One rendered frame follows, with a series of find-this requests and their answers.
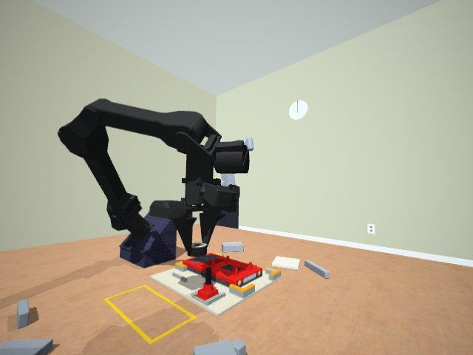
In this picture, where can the cream flat rectangular block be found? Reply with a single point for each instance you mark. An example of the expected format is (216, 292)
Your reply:
(286, 262)

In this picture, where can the yellow rectangular outline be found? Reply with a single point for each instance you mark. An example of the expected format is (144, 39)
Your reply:
(144, 335)

